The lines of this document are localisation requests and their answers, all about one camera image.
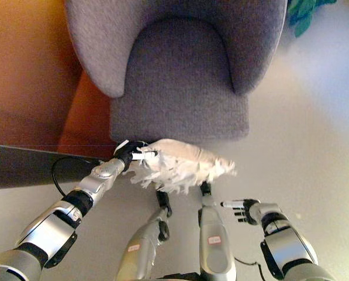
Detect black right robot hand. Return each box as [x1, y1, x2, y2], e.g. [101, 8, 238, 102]
[220, 198, 262, 226]

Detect white ruffled pillow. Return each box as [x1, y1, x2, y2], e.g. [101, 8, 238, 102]
[122, 138, 238, 196]

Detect silver right robot leg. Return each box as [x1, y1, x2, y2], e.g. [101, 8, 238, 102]
[198, 180, 237, 281]

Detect silver robot leg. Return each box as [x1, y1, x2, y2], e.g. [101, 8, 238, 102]
[198, 180, 237, 281]
[115, 189, 173, 281]

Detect silver left robot leg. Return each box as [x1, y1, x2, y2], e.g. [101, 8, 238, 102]
[115, 189, 173, 281]

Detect grey fabric tub armchair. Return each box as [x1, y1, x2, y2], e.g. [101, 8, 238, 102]
[63, 0, 289, 145]

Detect green leafy potted plant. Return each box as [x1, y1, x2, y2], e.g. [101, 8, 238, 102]
[286, 0, 338, 38]

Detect dark grey rounded table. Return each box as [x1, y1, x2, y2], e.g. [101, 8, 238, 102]
[0, 143, 109, 191]

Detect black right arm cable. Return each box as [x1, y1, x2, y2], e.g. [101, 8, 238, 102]
[234, 256, 269, 281]

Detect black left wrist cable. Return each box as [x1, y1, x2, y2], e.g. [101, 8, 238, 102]
[51, 156, 101, 197]

